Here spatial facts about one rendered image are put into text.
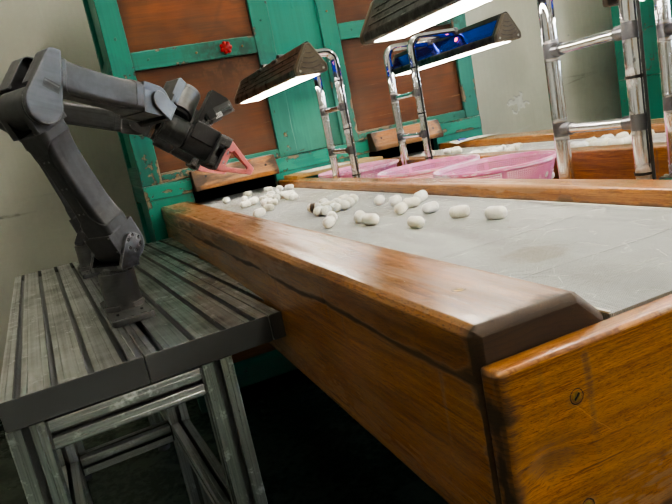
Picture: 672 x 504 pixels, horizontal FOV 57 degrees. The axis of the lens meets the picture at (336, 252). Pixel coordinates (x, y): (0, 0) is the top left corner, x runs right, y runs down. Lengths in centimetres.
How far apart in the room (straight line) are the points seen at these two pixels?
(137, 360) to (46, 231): 211
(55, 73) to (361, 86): 150
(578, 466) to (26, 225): 267
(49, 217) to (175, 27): 111
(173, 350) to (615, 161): 91
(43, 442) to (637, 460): 68
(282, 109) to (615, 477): 192
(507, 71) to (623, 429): 357
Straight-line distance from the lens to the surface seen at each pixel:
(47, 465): 90
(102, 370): 87
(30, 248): 296
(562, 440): 48
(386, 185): 144
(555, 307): 47
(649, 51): 406
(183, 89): 132
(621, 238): 73
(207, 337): 88
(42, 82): 107
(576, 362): 46
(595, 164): 138
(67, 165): 108
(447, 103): 258
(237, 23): 229
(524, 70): 409
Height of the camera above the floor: 92
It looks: 11 degrees down
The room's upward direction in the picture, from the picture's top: 11 degrees counter-clockwise
